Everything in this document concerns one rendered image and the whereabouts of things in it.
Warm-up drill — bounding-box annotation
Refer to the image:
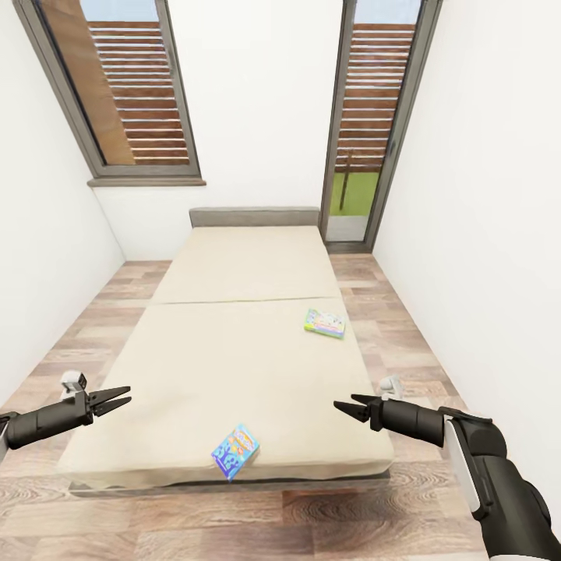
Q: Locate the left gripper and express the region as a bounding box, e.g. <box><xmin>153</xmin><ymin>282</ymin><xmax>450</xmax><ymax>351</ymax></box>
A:
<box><xmin>37</xmin><ymin>386</ymin><xmax>132</xmax><ymax>439</ymax></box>

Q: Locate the board game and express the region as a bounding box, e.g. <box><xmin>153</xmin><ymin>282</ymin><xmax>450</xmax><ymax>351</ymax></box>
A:
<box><xmin>211</xmin><ymin>425</ymin><xmax>259</xmax><ymax>481</ymax></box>
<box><xmin>304</xmin><ymin>310</ymin><xmax>345</xmax><ymax>338</ymax></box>

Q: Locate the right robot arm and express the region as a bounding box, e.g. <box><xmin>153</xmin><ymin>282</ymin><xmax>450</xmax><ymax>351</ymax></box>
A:
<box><xmin>333</xmin><ymin>374</ymin><xmax>561</xmax><ymax>561</ymax></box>

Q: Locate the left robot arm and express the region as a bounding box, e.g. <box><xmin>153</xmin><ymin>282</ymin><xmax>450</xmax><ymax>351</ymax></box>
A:
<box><xmin>0</xmin><ymin>370</ymin><xmax>132</xmax><ymax>462</ymax></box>

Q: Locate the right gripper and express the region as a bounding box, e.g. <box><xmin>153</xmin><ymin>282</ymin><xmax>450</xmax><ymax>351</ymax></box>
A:
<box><xmin>333</xmin><ymin>394</ymin><xmax>419</xmax><ymax>439</ymax></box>

